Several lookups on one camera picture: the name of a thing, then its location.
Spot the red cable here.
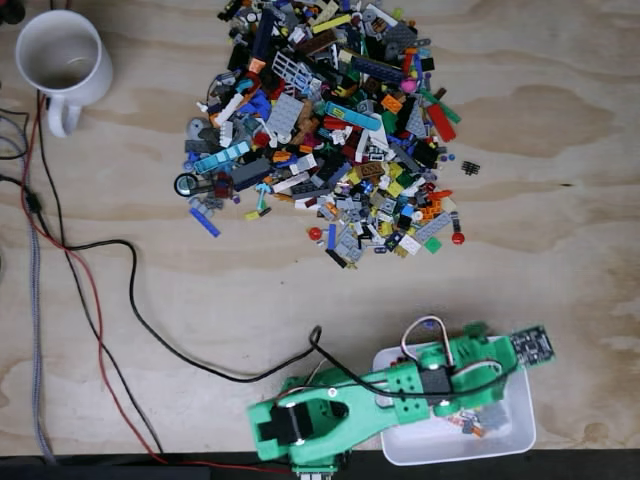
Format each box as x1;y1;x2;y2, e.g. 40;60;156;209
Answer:
19;89;294;474

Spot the grey braided cable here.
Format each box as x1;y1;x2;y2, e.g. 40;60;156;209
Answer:
19;199;57;465

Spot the large grey Lego plate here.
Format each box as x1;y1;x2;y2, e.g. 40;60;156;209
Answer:
264;92;307;137

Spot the long light blue Lego piece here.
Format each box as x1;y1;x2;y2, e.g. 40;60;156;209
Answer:
323;100;382;131

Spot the white plastic bin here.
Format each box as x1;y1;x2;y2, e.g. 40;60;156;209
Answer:
372;335;538;467

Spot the long yellow Lego tile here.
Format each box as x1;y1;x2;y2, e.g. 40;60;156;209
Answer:
311;13;353;36

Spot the thin black cable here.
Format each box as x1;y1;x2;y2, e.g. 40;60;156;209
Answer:
35;89;165;455

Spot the green camera circuit board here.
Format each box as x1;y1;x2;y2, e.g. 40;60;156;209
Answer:
509;324;558;370

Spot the white square Lego plate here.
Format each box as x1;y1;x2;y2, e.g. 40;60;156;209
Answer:
397;233;424;257

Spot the black Lego wheel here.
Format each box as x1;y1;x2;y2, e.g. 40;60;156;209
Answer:
173;172;212;198

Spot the long dark blue Lego plate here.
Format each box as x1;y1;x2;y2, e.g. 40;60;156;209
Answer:
349;53;406;84

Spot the white Lego window grille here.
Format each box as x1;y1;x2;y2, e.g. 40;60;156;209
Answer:
272;50;308;97

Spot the long grey Lego plate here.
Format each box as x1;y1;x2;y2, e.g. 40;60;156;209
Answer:
413;210;452;246

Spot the long teal Lego container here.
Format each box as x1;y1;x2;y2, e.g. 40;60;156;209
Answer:
192;140;253;176

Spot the white servo cable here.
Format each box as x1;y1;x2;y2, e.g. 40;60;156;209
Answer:
399;314;504;389

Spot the white ceramic mug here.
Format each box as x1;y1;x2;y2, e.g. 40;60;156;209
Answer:
14;8;115;139

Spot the long red Lego piece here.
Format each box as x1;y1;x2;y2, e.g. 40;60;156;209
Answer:
425;101;459;144

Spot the long dark grey Lego slope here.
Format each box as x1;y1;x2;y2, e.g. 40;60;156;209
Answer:
230;158;273;193

